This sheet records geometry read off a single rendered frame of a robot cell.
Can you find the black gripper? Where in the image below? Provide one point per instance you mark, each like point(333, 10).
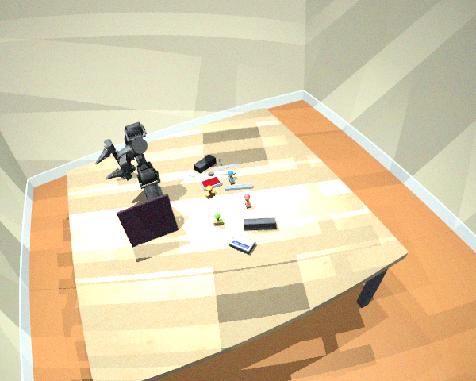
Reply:
point(109, 148)

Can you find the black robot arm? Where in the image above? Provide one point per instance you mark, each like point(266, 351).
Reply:
point(147, 174)

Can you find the blue-handled stamp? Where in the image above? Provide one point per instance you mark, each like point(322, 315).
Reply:
point(231, 180)

